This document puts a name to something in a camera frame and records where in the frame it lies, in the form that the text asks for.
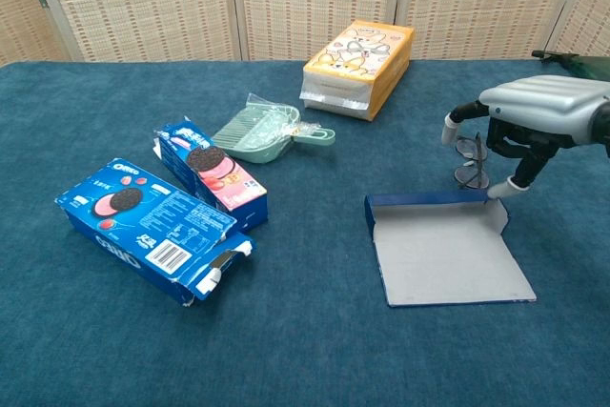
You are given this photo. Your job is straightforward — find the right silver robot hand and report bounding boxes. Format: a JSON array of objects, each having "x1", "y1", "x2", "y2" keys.
[{"x1": 440, "y1": 74, "x2": 610, "y2": 201}]

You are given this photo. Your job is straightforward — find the black eyeglasses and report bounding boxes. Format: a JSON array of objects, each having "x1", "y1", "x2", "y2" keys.
[{"x1": 452, "y1": 132, "x2": 492, "y2": 190}]

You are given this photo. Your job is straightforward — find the blue glasses case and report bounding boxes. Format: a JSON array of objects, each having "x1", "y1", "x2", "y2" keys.
[{"x1": 364, "y1": 189, "x2": 539, "y2": 308}]

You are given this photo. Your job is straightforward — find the blue pink Oreo box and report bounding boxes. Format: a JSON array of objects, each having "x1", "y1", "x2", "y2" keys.
[{"x1": 152, "y1": 115, "x2": 269, "y2": 232}]

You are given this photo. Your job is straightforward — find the torn blue Oreo box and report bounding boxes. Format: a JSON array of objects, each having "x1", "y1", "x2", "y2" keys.
[{"x1": 54, "y1": 157, "x2": 258, "y2": 308}]

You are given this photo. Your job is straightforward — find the green spray bottle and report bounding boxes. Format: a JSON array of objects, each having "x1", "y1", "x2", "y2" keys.
[{"x1": 531, "y1": 49, "x2": 610, "y2": 82}]

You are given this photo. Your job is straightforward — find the orange corgi tissue pack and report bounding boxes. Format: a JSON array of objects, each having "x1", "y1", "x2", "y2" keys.
[{"x1": 299, "y1": 18, "x2": 416, "y2": 122}]

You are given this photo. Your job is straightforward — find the green dustpan brush set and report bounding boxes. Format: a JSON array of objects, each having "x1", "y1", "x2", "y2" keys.
[{"x1": 212, "y1": 92, "x2": 336, "y2": 165}]

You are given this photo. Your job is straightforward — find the teal table cloth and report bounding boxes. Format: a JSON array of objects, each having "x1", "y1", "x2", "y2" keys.
[{"x1": 0, "y1": 59, "x2": 610, "y2": 407}]

